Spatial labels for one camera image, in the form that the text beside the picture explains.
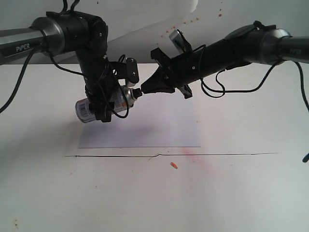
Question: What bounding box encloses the white paper sheet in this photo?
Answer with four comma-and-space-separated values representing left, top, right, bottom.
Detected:
79, 92, 200, 148

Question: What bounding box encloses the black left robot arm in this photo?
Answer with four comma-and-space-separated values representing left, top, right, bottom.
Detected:
0, 10, 142, 123

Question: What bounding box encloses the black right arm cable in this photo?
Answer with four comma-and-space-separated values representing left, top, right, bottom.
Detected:
197, 44, 309, 163

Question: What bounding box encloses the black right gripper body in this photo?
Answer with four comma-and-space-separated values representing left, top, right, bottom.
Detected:
151, 48, 203, 99

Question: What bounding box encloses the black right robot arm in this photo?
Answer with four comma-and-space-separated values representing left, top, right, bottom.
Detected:
141, 21, 309, 98

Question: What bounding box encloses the silver spray can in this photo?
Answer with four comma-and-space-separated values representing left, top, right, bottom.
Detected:
75, 86, 142, 123

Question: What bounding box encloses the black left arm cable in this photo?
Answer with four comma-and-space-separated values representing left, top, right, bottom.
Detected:
0, 0, 128, 119

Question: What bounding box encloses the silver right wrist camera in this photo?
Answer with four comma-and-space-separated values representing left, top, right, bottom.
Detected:
169, 29, 185, 53

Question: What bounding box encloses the small orange crumb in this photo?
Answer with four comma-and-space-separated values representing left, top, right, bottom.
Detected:
170, 162, 178, 169

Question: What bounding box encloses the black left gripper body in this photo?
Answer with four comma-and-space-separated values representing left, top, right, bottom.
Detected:
84, 60, 127, 97

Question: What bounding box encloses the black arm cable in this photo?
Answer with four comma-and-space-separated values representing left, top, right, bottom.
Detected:
197, 44, 309, 163
0, 0, 128, 119

